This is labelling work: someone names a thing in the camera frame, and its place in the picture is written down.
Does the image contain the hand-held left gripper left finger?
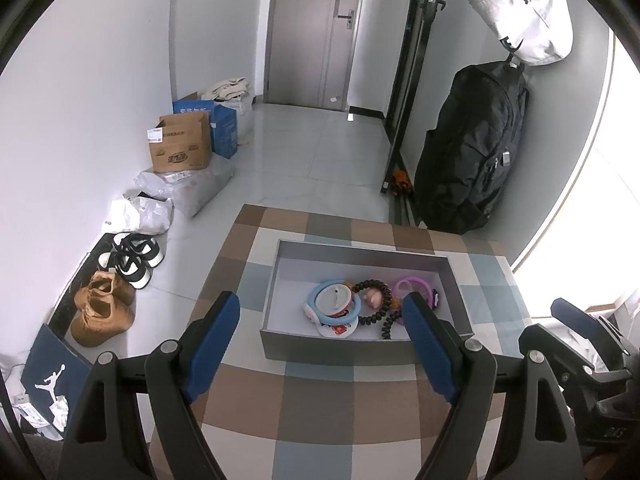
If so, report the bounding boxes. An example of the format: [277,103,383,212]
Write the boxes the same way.
[55,291,241,480]

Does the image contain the white sack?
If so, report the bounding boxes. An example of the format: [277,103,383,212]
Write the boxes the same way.
[227,95,255,146]

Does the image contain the black backpack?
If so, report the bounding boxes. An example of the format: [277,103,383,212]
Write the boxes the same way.
[414,60,531,235]

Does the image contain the white paper label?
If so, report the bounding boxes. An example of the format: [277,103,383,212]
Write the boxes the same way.
[15,394,68,433]

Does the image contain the white round ornament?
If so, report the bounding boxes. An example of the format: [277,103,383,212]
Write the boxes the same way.
[317,284,357,317]

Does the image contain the black white sandal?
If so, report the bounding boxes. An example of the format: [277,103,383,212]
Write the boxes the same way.
[98,250,152,290]
[111,232,163,267]

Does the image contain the grey storage box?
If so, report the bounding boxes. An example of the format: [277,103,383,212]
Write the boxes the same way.
[258,239,475,367]

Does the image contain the white drawstring bag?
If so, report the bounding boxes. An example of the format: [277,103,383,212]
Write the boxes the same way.
[462,0,573,67]

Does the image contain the brown cardboard box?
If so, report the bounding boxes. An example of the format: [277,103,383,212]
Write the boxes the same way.
[147,111,212,174]

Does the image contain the black spiral hair tie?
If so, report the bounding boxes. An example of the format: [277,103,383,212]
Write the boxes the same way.
[381,310,406,341]

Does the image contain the beige tote bag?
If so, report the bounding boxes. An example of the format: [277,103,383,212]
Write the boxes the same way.
[201,77,251,102]

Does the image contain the purple ring bracelet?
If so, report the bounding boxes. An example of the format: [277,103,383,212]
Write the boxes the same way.
[391,275,435,307]

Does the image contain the grey door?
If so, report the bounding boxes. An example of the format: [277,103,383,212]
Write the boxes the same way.
[264,0,371,111]

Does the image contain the black bead bracelet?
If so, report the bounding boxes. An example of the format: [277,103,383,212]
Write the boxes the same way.
[352,279,393,327]

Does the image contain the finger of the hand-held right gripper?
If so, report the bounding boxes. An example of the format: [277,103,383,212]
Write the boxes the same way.
[518,324,633,411]
[551,298,631,371]

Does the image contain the blue ring bracelet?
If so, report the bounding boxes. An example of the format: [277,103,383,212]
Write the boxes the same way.
[301,279,363,328]

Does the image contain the grey plastic bag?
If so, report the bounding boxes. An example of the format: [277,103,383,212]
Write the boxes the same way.
[132,162,236,218]

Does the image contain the white plastic bag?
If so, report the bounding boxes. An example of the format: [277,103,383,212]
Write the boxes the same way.
[109,194,175,235]

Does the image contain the orange toy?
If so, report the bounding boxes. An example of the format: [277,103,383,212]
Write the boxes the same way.
[390,170,414,196]

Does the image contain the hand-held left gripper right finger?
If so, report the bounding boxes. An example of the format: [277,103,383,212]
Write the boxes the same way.
[401,292,586,480]

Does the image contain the checkered tablecloth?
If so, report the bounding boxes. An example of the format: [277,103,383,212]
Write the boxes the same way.
[147,203,533,480]

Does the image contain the blue cardboard box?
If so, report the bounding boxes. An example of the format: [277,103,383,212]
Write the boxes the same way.
[172,94,240,160]

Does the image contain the black sliding door frame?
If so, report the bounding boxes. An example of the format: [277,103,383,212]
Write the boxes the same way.
[382,0,448,226]

